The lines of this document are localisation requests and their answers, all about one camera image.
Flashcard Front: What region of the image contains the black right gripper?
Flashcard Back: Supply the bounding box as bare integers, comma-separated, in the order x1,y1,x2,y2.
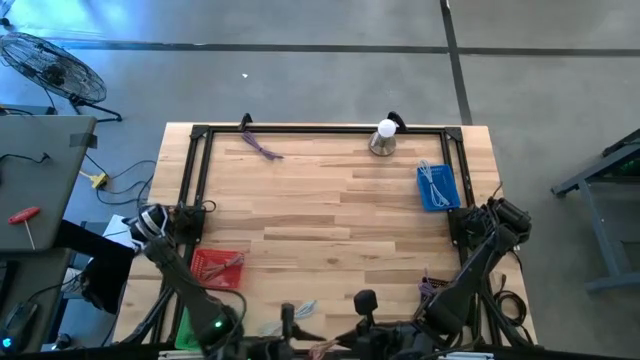
333,322,406,360

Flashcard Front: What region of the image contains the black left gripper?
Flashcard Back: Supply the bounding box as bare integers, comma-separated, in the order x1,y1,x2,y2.
234,325,326,360

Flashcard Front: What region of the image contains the white USB cable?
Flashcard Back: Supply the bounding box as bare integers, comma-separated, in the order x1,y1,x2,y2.
259,299,319,337
417,158,451,209

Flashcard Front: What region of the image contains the black plastic basket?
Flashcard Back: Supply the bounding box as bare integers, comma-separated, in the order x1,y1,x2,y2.
419,274,452,301

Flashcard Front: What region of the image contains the green plastic basket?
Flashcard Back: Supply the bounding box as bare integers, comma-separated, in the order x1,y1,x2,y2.
174,307,201,351

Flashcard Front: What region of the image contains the red plastic basket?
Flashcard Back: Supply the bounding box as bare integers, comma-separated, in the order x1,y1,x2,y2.
189,248,247,291

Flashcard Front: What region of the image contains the blue plastic basket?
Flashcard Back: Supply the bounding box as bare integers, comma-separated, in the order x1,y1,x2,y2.
416,163,462,212

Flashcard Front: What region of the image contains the white bulb table lamp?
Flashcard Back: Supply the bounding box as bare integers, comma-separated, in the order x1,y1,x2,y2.
368,118,399,158

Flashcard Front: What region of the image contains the white paper sheet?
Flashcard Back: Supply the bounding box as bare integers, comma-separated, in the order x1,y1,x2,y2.
102,214,137,249

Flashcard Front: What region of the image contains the yellow power plug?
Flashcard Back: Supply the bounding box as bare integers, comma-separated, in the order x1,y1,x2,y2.
79,170,110,190

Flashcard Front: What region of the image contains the grey metal cart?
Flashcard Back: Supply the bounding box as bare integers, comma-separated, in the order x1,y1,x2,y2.
551,128,640,294

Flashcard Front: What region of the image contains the black computer mouse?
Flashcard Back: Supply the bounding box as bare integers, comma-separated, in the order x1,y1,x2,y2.
0,299,40,351

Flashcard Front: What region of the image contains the grey side desk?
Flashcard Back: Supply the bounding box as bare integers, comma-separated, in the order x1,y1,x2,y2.
0,114,98,254

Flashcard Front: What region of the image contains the black floor fan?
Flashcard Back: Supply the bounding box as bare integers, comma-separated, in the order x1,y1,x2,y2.
0,31,124,124

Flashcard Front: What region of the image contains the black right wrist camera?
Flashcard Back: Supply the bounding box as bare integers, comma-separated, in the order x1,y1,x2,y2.
353,288,380,326

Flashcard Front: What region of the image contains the silver frame bracket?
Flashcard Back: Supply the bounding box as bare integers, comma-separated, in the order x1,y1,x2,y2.
437,351,496,360

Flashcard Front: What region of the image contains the coiled black cable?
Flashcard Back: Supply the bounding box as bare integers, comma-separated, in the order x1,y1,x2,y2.
492,273,529,329

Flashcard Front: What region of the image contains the black aluminium table frame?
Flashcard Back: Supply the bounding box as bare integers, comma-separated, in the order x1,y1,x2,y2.
149,123,539,351

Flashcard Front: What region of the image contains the red-handled T wrench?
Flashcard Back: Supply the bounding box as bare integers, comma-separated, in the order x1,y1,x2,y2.
7,206,41,251

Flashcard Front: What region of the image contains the thin black desk cord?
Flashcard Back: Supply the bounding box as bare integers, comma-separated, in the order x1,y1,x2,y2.
0,152,51,174

